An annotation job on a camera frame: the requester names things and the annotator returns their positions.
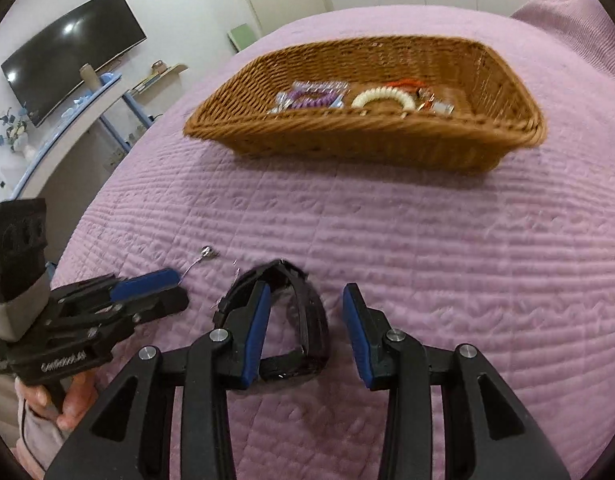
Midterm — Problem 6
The clear crystal bead bracelet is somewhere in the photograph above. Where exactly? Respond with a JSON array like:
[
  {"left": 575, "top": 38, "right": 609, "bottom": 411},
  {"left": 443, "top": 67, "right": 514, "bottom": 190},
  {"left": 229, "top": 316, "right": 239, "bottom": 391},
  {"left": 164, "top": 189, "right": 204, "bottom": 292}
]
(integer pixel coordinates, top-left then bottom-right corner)
[{"left": 292, "top": 79, "right": 349, "bottom": 96}]

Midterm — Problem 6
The purple quilted blanket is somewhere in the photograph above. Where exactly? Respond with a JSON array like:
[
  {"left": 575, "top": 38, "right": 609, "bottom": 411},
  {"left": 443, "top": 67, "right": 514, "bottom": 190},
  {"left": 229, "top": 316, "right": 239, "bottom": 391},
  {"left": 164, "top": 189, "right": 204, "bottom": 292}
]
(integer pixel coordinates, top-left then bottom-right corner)
[{"left": 50, "top": 0, "right": 615, "bottom": 480}]

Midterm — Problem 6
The red cord bracelet silver charm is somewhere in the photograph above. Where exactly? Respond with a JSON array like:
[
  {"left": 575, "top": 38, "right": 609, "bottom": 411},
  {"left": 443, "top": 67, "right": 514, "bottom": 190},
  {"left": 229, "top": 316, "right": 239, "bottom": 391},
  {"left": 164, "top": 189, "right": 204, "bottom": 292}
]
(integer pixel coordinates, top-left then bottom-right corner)
[{"left": 385, "top": 77, "right": 455, "bottom": 117}]

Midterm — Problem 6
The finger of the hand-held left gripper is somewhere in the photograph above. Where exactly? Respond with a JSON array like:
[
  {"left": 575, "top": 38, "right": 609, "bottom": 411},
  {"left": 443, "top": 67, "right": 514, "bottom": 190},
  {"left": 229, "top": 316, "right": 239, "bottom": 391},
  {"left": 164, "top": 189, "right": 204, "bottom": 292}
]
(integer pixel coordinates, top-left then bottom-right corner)
[
  {"left": 50, "top": 269, "right": 179, "bottom": 313},
  {"left": 46, "top": 287, "right": 189, "bottom": 346}
]

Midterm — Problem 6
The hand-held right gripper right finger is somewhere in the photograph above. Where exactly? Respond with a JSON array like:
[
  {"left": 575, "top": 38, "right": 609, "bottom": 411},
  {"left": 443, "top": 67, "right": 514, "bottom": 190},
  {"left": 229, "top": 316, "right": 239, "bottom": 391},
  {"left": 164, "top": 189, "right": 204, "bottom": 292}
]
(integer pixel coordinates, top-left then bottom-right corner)
[{"left": 342, "top": 282, "right": 571, "bottom": 480}]

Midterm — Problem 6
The small wooden wall shelf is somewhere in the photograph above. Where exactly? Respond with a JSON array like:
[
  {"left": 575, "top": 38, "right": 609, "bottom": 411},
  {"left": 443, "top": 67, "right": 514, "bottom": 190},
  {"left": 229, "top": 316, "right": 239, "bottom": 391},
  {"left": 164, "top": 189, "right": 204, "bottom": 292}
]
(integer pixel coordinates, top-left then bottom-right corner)
[{"left": 130, "top": 62, "right": 189, "bottom": 97}]

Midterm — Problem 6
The thin silver pendant necklace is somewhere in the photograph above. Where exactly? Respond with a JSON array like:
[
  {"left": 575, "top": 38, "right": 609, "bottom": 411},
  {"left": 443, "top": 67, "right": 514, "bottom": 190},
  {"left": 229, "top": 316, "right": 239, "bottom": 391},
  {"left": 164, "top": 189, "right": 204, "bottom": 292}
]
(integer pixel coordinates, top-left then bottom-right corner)
[{"left": 184, "top": 244, "right": 244, "bottom": 307}]

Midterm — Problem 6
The black wall television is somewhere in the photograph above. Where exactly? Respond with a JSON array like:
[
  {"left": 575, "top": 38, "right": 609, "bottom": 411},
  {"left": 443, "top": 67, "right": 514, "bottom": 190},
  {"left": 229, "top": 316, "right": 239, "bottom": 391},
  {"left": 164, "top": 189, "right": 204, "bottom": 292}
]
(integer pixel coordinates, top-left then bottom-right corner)
[{"left": 0, "top": 0, "right": 148, "bottom": 128}]

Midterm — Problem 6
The person's left forearm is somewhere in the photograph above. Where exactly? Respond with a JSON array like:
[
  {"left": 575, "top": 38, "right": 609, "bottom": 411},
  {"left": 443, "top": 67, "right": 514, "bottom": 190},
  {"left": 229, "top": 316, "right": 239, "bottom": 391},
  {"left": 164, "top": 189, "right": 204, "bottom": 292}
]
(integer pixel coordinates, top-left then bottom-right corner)
[{"left": 16, "top": 400, "right": 68, "bottom": 467}]

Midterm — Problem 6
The purple spiral hair tie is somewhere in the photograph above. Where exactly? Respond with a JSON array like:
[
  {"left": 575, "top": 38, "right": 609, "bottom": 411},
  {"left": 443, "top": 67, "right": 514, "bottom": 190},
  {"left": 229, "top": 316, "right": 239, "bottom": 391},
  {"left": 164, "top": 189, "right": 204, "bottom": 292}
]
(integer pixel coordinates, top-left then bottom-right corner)
[{"left": 282, "top": 87, "right": 339, "bottom": 112}]

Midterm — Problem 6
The brown wicker basket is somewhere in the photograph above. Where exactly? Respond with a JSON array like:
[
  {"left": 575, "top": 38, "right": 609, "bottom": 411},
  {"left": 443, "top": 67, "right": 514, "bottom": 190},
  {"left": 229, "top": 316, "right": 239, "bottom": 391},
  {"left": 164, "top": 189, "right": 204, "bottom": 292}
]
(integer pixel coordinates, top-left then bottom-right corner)
[{"left": 184, "top": 35, "right": 545, "bottom": 174}]

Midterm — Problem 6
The person's left hand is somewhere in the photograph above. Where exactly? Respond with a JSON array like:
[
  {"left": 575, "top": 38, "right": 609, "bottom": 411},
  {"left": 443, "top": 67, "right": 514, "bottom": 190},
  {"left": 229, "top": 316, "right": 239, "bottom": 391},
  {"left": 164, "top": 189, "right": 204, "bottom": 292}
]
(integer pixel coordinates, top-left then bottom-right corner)
[{"left": 15, "top": 372, "right": 99, "bottom": 431}]

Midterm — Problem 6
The green board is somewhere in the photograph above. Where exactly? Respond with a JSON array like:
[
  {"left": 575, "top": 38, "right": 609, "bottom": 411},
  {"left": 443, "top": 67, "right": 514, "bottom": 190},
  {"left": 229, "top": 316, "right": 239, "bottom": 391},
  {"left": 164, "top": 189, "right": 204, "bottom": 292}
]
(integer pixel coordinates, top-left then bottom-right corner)
[{"left": 227, "top": 22, "right": 263, "bottom": 55}]

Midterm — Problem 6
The blue white curved desk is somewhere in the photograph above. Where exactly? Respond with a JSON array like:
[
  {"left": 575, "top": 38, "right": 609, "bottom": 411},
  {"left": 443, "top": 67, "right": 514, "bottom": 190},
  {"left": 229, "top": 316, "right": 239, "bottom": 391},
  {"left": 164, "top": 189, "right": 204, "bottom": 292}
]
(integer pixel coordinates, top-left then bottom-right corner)
[{"left": 6, "top": 74, "right": 156, "bottom": 202}]

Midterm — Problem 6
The cream bead bracelet with clasp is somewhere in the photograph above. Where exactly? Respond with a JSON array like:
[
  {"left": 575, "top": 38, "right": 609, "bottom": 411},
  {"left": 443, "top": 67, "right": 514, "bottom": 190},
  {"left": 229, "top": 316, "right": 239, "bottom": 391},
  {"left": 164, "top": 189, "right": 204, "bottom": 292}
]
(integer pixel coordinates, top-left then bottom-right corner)
[{"left": 351, "top": 87, "right": 419, "bottom": 112}]

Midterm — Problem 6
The vase of flowers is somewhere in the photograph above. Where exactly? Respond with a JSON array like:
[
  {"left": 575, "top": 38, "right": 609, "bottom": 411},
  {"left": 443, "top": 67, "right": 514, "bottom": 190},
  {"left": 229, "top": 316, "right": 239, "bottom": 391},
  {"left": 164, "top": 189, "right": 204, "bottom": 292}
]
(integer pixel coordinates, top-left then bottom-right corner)
[{"left": 0, "top": 104, "right": 37, "bottom": 162}]

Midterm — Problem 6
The black wrist watch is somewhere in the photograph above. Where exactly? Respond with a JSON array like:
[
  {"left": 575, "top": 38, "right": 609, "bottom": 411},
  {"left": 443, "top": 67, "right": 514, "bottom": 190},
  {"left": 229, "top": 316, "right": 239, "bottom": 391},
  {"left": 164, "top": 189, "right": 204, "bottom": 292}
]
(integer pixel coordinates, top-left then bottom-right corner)
[{"left": 212, "top": 259, "right": 331, "bottom": 387}]

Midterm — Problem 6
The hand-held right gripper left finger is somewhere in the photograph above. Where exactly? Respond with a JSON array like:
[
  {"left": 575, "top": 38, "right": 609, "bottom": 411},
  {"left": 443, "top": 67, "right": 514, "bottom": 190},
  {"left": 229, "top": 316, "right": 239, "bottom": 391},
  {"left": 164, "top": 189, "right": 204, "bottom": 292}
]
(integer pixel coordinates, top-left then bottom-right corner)
[{"left": 45, "top": 281, "right": 272, "bottom": 480}]

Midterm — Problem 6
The beige bottle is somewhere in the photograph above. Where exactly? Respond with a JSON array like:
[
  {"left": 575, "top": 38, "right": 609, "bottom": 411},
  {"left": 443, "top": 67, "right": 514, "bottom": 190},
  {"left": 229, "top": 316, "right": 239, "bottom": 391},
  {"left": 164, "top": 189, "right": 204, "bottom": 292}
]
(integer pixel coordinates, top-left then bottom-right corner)
[{"left": 78, "top": 63, "right": 101, "bottom": 92}]

